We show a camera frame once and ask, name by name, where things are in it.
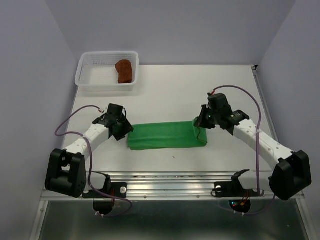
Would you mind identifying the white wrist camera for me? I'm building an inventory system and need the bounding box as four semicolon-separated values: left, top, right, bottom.
98;108;107;114
207;89;216;97

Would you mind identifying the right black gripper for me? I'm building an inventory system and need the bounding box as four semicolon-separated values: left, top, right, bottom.
193;104;221;129

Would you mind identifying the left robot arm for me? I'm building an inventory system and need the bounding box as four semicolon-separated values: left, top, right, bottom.
44;103;134;198

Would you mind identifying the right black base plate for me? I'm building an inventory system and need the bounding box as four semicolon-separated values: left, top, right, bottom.
211;181;259;198

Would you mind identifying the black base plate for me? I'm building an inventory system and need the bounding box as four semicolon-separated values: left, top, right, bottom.
82;181;128;199
211;181;259;198

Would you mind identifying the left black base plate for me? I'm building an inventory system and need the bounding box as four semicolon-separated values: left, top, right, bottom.
82;181;128;199

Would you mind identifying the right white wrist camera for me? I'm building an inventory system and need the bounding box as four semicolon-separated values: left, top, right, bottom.
207;89;216;97

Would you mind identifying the green towel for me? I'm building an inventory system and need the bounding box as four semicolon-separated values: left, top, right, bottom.
127;121;208;151

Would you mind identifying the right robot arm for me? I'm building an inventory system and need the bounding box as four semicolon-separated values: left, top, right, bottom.
193;93;312;201

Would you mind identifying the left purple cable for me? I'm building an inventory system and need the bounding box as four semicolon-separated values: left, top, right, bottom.
54;104;133;219

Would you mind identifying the brown towel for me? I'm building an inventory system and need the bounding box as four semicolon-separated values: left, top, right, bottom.
115;59;133;84

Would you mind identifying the white plastic perforated basket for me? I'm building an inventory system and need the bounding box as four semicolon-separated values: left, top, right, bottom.
74;51;139;92

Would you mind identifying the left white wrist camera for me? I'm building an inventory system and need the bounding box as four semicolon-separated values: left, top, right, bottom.
98;108;107;114

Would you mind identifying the aluminium rail frame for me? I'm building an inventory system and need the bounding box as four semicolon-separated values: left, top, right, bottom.
30;65;317;240

